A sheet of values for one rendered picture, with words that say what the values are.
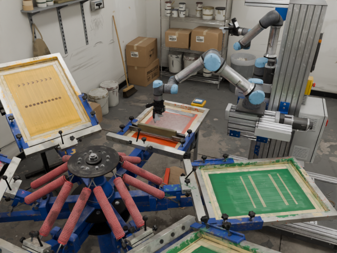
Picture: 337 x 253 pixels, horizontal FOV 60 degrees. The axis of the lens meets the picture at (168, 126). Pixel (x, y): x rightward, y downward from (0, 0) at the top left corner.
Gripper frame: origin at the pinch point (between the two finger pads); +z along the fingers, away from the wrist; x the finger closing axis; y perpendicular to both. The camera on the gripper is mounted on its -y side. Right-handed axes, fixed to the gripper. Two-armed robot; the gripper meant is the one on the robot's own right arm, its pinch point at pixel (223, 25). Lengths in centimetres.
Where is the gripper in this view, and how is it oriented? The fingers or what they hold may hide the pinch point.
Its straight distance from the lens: 321.6
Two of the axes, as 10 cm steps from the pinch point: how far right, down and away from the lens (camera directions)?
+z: -6.9, -3.8, 6.2
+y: 1.0, 7.9, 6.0
